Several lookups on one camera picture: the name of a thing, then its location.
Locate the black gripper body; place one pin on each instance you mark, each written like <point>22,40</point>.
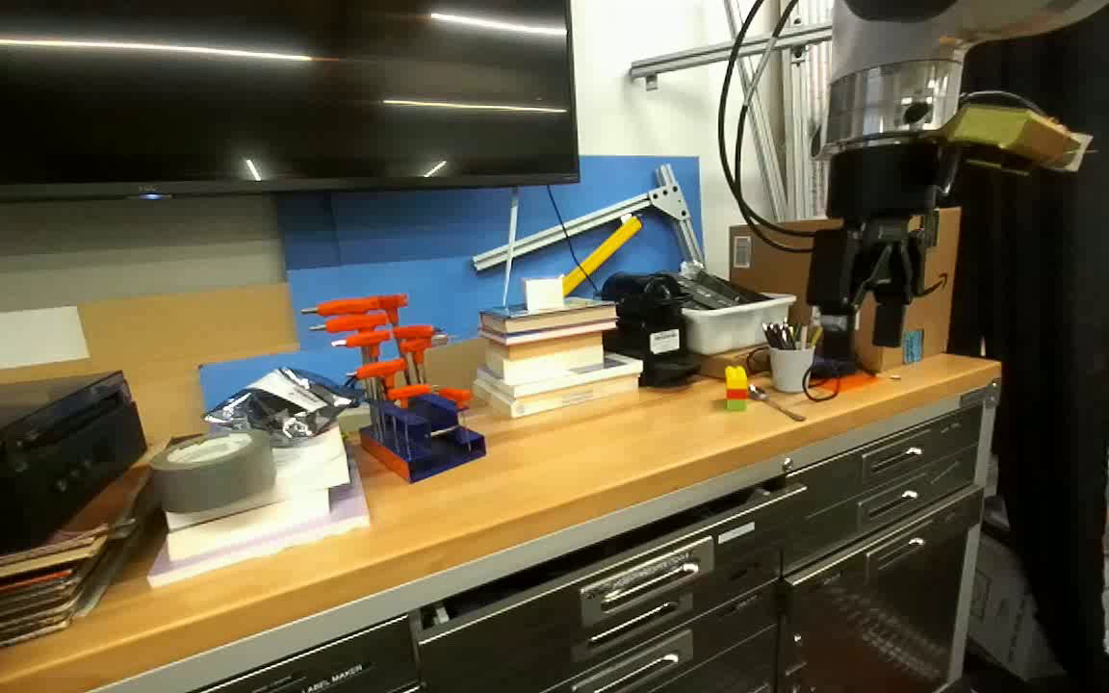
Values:
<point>838,265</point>

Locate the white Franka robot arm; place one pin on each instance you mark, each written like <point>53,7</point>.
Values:
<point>893,53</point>

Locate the black narrow cabinet drawer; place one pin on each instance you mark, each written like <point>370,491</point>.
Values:
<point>893,448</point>
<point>893,493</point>

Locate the black tall cabinet drawer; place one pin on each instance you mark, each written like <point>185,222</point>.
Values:
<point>884,618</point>

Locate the dark blue tool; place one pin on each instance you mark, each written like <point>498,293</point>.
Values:
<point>842,364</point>

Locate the orange mat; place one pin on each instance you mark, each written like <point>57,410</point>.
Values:
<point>857,380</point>

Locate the bundle of pens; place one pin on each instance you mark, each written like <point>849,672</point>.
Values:
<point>787,337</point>

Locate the brown cardboard box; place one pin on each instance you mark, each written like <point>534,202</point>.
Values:
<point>771,265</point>

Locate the white pen cup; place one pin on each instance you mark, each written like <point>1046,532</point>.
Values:
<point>792,372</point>

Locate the metal spoon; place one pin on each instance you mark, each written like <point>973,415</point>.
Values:
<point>780,410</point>

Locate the white plastic bin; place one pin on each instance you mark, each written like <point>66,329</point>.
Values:
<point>734,329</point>

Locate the yellow red green brick toy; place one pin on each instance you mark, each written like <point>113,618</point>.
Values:
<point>736,385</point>

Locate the black ribbed pack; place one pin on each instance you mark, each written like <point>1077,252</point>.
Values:
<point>712,292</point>

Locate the black curtain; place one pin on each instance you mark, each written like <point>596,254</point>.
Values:
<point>1058,320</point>

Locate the black bag white label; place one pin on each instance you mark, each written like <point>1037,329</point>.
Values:
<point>651,329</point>

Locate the yellow spirit level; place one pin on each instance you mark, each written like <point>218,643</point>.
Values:
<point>601,254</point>

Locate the large white book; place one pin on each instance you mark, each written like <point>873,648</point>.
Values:
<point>569,390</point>

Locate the dark cover book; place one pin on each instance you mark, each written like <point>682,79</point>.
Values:
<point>549,316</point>

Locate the small white box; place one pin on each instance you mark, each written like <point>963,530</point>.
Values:
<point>546,293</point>

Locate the thick white book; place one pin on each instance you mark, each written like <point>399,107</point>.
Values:
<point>542,361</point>

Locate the blue foam board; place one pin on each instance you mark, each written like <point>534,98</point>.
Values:
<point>403,254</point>

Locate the pale purple board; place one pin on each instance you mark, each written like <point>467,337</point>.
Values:
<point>325,526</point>

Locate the crumpled silver foil bag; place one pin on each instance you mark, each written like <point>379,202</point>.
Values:
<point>279,401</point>

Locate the black tool cabinet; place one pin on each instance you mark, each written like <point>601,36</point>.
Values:
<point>325,668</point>

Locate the brown cardboard panel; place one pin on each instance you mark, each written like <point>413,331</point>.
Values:
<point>182,349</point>

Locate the black hard case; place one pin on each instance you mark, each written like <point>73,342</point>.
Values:
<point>30,466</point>

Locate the white paper sheet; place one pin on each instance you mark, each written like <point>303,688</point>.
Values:
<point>9,342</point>

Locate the stack of thin boards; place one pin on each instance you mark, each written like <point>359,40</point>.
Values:
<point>15,600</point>

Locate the yellow wrist camera box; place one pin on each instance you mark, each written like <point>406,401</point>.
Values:
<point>1018,136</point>

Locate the silver wall rail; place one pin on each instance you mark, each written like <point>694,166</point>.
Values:
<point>710,54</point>

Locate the silver aluminium frame bracket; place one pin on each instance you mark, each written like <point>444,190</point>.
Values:
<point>580,226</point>

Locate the black wall monitor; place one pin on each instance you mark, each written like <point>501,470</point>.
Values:
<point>259,91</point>

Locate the grey duct tape roll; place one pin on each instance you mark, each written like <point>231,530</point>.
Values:
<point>209,470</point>

